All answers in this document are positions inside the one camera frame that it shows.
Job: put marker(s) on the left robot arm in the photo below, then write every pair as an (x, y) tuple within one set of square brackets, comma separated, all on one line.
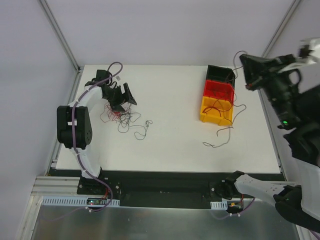
[(74, 128)]

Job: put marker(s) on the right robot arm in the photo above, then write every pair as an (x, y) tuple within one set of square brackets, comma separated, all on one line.
[(298, 113)]

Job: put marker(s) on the right aluminium frame post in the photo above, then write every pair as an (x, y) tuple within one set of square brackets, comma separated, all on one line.
[(278, 42)]

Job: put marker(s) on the red storage bin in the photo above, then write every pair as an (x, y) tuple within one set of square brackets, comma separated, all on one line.
[(219, 90)]

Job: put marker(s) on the black storage bin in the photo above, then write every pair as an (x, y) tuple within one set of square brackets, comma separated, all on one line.
[(221, 74)]

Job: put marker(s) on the left aluminium frame post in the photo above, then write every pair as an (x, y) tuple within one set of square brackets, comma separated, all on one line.
[(59, 34)]

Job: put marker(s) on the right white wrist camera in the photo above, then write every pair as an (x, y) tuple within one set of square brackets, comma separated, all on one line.
[(309, 51)]

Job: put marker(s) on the white cable duct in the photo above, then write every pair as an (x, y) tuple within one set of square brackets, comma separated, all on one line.
[(74, 201), (219, 205)]

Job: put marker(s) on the aluminium front rail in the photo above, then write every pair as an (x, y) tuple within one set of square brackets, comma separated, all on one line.
[(55, 186)]

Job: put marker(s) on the right white cable duct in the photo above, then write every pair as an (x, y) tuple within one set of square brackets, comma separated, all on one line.
[(219, 205)]

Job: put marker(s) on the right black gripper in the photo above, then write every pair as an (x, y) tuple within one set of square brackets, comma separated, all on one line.
[(261, 78)]

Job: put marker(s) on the left white cable duct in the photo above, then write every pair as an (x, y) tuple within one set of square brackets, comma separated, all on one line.
[(74, 201)]

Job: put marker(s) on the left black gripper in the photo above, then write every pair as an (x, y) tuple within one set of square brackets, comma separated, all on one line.
[(122, 96)]

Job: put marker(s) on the aluminium frame post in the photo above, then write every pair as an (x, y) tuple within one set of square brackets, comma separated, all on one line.
[(59, 34), (278, 42)]

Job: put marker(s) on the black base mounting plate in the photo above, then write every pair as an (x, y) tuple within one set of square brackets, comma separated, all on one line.
[(149, 189)]

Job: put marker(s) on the yellow storage bin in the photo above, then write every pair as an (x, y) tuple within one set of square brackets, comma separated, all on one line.
[(216, 111)]

